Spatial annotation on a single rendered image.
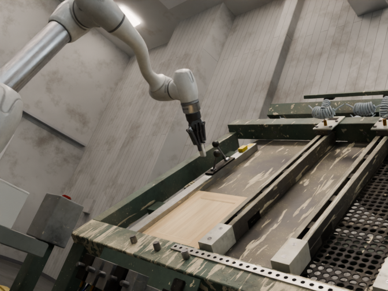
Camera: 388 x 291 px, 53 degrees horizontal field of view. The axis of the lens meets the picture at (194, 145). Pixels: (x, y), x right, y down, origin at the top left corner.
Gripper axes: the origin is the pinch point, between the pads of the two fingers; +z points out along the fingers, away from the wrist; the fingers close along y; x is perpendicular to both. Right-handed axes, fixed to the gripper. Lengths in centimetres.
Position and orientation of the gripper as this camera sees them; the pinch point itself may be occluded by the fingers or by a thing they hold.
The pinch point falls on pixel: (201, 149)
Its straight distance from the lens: 197.8
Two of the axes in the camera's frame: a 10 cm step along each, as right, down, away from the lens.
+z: 2.4, 9.2, 3.0
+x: 7.4, 0.3, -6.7
